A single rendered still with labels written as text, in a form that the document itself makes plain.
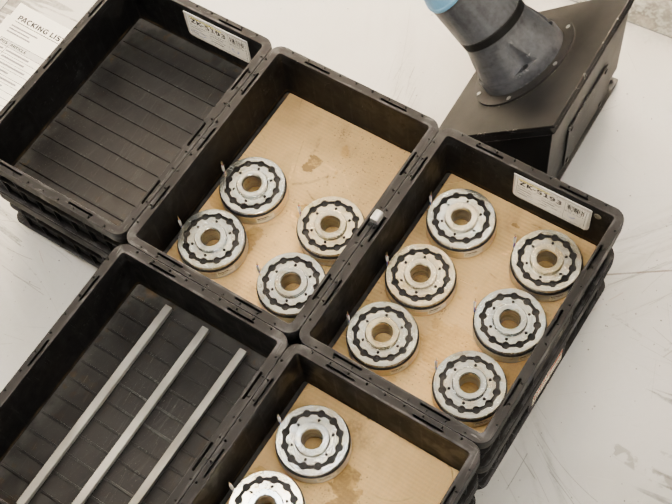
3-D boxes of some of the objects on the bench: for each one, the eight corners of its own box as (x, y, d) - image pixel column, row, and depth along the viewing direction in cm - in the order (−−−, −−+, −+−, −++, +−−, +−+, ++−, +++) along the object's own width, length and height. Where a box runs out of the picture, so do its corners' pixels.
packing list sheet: (12, 0, 226) (11, -2, 226) (113, 44, 220) (113, 43, 219) (-97, 134, 214) (-99, 132, 214) (6, 185, 208) (5, 183, 207)
